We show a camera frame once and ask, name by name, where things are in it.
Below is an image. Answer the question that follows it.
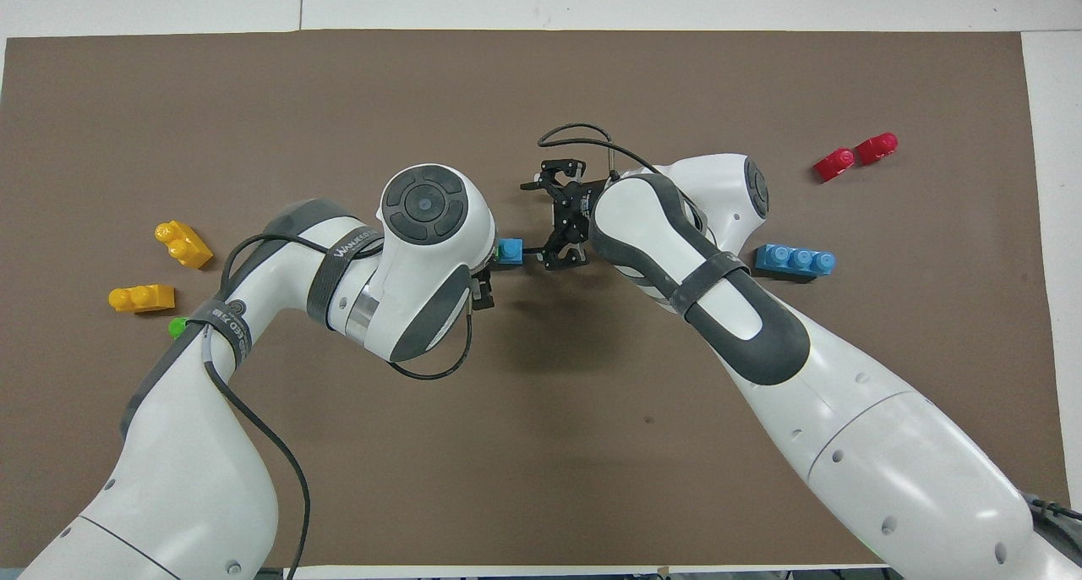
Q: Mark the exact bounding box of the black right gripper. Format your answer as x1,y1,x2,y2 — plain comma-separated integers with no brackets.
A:
469,159,606,313

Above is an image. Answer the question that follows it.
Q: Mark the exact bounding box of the red one-stud toy block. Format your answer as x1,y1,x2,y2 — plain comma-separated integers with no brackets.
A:
813,147,857,184
855,132,900,167

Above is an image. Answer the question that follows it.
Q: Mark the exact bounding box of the yellow two-stud toy block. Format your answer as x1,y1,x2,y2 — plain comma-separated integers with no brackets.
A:
156,221,215,271
108,284,177,315

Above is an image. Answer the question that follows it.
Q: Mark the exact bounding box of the brown table mat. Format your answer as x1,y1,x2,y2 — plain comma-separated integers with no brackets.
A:
0,29,1073,569

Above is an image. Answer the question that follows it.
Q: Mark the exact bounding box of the black right arm gripper cable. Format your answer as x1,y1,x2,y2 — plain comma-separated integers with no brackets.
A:
538,123,704,226

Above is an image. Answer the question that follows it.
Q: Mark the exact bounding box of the black arm gripper cable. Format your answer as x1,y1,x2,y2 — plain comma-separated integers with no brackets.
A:
199,233,475,580
538,123,704,226

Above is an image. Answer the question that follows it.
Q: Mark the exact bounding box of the black left arm gripper cable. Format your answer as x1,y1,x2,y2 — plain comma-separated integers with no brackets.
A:
199,233,475,580

